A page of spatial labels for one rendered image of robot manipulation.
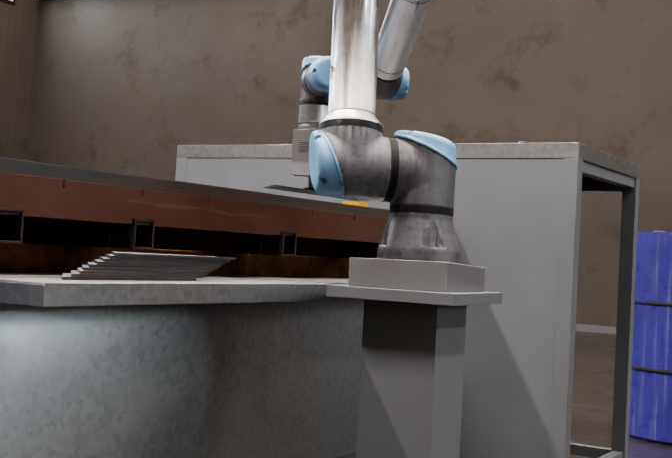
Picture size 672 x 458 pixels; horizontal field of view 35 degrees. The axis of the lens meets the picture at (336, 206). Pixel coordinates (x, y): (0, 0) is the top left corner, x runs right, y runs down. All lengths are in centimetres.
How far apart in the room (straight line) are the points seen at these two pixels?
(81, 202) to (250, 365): 51
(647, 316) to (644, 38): 803
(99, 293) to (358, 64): 71
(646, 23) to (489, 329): 999
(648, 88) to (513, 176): 971
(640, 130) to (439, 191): 1059
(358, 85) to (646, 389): 316
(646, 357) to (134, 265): 348
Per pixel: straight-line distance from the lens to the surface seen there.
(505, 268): 281
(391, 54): 222
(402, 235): 186
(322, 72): 226
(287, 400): 213
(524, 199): 280
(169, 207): 185
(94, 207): 171
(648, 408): 483
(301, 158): 236
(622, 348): 329
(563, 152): 277
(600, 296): 1240
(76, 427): 167
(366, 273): 187
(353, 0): 195
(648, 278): 481
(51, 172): 171
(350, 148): 185
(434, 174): 187
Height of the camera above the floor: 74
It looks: 3 degrees up
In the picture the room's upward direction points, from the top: 3 degrees clockwise
